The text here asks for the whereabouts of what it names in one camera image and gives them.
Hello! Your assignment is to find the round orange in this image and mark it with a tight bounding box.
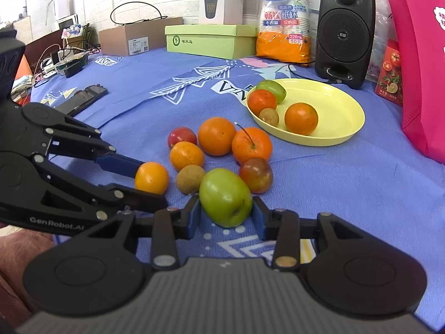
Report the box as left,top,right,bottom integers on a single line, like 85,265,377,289
284,102,319,136
198,117,237,157

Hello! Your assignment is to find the small orange tangerine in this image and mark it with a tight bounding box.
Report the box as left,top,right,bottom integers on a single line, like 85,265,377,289
247,89,278,115
169,141,205,172

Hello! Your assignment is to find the white power strip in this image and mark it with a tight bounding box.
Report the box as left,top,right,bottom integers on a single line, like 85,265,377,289
40,50,65,77

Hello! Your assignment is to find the brown cardboard box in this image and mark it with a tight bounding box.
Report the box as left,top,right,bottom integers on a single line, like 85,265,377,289
98,17,184,57

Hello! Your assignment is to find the clear plastic bag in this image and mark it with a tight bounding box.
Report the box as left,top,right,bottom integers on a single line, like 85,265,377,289
363,0,400,85

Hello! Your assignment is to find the red tomato print box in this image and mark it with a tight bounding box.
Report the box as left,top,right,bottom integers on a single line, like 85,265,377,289
374,38,404,107

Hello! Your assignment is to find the orange with stem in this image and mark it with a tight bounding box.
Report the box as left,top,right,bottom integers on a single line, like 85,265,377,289
231,122,273,165

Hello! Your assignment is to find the black speaker cable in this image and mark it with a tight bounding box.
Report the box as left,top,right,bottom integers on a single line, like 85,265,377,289
287,63,344,85

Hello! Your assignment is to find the small red plum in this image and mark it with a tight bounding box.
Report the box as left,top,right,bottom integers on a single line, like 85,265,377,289
167,127,198,149

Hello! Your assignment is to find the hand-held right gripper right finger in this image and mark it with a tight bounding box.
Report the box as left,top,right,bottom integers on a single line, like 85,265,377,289
251,197,370,271

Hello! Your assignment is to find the white box with cup print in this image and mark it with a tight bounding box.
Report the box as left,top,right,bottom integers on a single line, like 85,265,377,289
199,0,244,26

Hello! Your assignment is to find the brown longan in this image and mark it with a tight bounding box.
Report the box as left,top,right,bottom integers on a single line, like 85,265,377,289
259,108,280,128
176,164,206,195

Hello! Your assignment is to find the black remote control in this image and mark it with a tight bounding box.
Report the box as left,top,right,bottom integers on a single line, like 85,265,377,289
56,84,109,117

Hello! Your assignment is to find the small yellow-orange kumquat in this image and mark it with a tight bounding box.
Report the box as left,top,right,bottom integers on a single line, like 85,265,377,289
134,162,170,196

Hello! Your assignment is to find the black speaker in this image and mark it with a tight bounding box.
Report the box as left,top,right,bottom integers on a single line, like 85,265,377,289
315,0,377,90

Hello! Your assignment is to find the large green jujube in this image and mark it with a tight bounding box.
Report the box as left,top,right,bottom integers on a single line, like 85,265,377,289
199,168,254,228

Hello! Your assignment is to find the white appliance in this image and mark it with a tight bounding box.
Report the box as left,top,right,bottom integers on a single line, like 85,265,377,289
52,0,79,31

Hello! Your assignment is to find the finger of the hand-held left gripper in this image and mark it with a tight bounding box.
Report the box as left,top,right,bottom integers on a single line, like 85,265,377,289
44,109,145,179
32,153,170,232

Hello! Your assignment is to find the yellow plastic plate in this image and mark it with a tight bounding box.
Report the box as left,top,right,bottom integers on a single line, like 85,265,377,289
246,78,366,147

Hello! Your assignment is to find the blue printed tablecloth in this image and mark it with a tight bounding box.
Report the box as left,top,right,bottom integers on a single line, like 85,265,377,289
29,47,445,332

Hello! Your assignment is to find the pink fabric bag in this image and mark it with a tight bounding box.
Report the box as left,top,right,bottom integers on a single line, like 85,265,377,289
385,0,445,165

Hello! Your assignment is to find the green shoe box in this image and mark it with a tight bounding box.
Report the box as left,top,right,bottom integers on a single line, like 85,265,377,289
164,24,260,60

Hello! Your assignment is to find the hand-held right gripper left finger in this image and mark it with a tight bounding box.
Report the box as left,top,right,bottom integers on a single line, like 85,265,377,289
75,195,203,272

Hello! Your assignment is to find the black cable loop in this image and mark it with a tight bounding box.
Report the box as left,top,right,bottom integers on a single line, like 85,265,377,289
110,1,167,27

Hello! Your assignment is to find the orange paper cup package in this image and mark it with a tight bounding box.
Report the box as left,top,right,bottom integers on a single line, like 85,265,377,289
256,0,313,67

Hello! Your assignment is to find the red-green plum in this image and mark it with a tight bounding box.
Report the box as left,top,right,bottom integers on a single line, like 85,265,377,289
238,157,273,194

